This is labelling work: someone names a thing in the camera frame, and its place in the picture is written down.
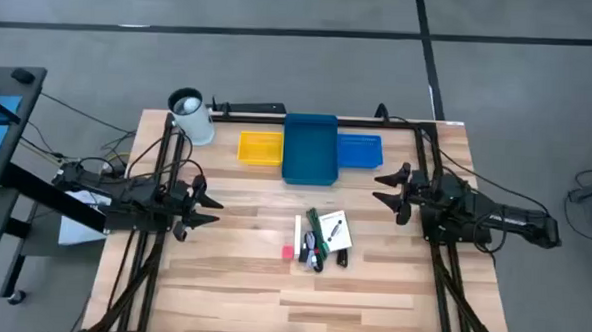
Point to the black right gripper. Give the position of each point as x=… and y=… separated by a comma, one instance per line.
x=416, y=188

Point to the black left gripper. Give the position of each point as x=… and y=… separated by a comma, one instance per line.
x=182, y=201

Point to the small black item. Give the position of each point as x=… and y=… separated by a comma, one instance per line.
x=342, y=258

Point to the small pink package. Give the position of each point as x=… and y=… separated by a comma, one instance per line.
x=287, y=252

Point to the slim white box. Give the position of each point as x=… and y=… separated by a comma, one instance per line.
x=297, y=236

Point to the black USB charger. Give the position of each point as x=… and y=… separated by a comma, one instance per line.
x=304, y=255

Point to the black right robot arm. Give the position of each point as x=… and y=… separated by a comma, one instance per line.
x=514, y=218

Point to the white cylindrical bin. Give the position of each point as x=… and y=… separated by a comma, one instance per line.
x=197, y=126

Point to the teal plastic bin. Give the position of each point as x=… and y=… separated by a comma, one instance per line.
x=311, y=149

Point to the blue plastic basket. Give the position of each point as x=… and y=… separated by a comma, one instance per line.
x=359, y=151

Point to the black clamp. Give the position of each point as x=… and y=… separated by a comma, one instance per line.
x=382, y=112

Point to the yellow plastic basket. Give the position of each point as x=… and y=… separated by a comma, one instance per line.
x=260, y=148

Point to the white paper ball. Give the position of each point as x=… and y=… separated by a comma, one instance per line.
x=191, y=105

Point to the white paper sheet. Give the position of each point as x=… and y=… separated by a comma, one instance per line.
x=75, y=229

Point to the black desk beam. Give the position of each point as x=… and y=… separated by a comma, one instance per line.
x=54, y=198

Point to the grey desk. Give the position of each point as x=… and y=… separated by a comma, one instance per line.
x=26, y=99

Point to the black computer mouse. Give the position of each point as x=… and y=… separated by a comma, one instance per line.
x=23, y=75

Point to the black metal table frame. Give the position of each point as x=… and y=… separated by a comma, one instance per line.
x=258, y=119

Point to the black mounting bracket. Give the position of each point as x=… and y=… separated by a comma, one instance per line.
x=253, y=107

